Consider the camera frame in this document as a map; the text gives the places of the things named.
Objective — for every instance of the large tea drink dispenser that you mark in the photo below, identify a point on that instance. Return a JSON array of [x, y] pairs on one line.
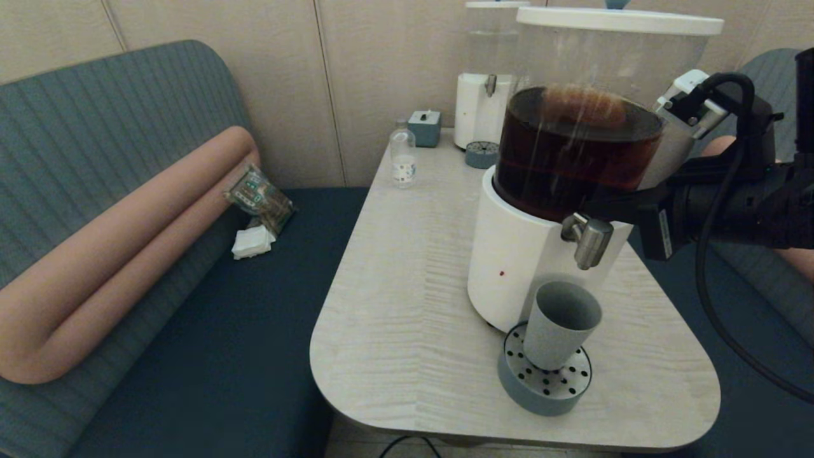
[[528, 267]]

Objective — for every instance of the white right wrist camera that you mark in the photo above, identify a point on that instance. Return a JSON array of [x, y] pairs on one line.
[[690, 102]]

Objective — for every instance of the small white dispenser lid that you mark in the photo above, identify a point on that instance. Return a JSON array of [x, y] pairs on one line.
[[495, 4]]

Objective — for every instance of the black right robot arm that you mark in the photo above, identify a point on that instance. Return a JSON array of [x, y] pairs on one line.
[[802, 203]]

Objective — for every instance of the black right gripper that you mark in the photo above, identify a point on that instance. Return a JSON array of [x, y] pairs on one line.
[[738, 210]]

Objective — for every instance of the clear plastic bottle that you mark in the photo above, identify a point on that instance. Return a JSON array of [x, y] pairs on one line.
[[402, 165]]

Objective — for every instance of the white folded napkin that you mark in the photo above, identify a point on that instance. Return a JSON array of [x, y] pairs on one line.
[[253, 243]]

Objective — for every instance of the small blue tissue box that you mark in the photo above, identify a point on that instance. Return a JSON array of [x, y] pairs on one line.
[[424, 130]]

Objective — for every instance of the grey-blue plastic cup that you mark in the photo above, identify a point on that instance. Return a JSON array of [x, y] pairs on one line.
[[553, 337]]

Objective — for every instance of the small metal dispenser tap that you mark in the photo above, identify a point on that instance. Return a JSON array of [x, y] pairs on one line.
[[490, 85]]

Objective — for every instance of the small blue drip tray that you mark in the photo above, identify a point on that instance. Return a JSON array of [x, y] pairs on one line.
[[481, 154]]

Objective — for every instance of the large blue drip tray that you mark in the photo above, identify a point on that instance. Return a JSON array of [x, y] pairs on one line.
[[540, 397]]

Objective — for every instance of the large white dispenser lid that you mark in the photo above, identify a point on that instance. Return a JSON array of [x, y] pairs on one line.
[[617, 20]]

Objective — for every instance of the small water drink dispenser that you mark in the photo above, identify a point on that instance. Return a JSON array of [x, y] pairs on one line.
[[477, 109]]

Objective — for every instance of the green snack packet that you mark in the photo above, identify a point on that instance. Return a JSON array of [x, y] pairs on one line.
[[257, 197]]

